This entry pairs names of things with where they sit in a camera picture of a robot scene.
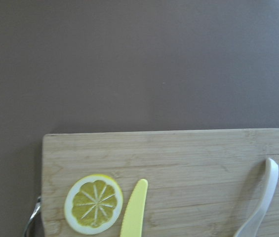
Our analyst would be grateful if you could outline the lemon slice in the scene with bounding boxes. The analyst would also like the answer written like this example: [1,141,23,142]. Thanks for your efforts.
[64,174,123,235]

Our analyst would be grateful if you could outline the wooden cutting board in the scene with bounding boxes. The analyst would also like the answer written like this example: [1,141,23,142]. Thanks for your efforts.
[41,128,279,237]

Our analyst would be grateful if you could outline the white ceramic spoon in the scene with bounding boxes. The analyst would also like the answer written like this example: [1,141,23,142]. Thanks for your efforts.
[234,158,279,237]

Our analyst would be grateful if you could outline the yellow plastic knife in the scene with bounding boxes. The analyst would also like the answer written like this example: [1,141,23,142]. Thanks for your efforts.
[120,179,148,237]

